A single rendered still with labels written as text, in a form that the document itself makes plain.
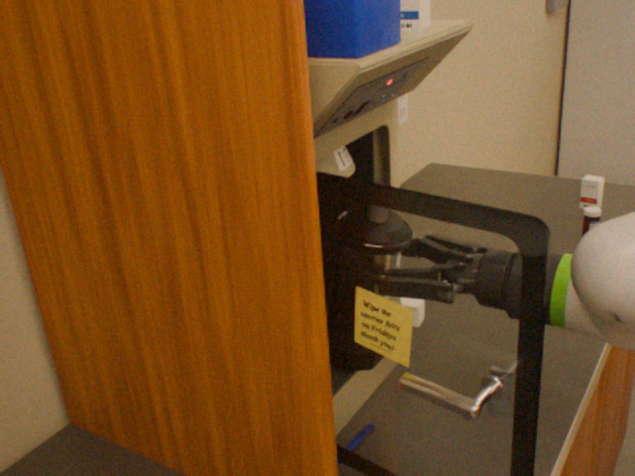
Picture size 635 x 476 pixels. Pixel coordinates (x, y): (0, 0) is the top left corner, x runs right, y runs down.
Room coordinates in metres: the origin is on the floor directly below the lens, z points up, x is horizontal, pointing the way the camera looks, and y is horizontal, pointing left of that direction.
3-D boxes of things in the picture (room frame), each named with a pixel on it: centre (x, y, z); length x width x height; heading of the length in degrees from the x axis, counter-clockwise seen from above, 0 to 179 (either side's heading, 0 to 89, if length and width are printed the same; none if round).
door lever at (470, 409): (0.57, -0.12, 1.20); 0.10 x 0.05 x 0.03; 48
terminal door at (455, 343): (0.64, -0.08, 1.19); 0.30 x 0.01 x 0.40; 48
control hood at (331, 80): (0.84, -0.09, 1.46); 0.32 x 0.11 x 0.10; 146
